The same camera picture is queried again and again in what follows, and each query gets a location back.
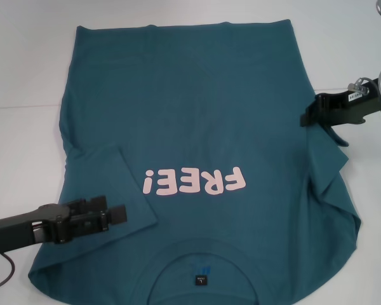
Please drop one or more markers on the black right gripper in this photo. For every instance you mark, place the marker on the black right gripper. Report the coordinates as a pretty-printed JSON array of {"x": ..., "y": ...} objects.
[{"x": 339, "y": 108}]

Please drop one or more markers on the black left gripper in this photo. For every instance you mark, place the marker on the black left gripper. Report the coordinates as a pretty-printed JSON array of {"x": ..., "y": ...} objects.
[{"x": 19, "y": 228}]

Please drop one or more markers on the teal T-shirt pink FREE print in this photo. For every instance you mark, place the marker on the teal T-shirt pink FREE print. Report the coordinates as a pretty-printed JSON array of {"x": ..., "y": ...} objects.
[{"x": 190, "y": 111}]

